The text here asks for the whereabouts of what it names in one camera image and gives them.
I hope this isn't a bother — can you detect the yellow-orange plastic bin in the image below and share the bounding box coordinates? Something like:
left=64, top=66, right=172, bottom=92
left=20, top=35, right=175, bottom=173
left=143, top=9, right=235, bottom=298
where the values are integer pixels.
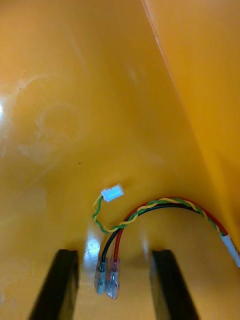
left=0, top=0, right=240, bottom=320

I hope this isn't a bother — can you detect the red black green-yellow wire harness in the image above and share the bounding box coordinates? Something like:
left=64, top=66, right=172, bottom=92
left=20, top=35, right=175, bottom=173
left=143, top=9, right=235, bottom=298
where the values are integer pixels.
left=92, top=183, right=240, bottom=300

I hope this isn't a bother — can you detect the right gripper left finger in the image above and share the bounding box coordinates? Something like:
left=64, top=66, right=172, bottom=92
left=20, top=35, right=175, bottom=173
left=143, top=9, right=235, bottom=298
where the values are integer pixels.
left=29, top=248, right=80, bottom=320

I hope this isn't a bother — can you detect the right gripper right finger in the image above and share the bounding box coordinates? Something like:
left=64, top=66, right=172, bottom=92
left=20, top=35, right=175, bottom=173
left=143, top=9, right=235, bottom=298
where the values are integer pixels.
left=149, top=249, right=200, bottom=320

